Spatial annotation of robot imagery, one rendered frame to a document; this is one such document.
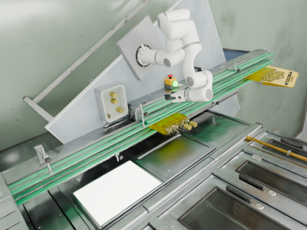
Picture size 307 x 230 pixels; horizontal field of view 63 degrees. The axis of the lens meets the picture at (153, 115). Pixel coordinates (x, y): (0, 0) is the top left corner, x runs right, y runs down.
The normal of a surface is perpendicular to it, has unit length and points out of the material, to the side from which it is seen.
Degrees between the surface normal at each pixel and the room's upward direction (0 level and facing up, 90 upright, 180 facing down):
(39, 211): 90
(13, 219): 90
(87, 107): 0
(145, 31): 4
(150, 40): 4
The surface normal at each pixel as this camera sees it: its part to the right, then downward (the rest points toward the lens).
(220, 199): -0.11, -0.89
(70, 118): 0.65, 0.28
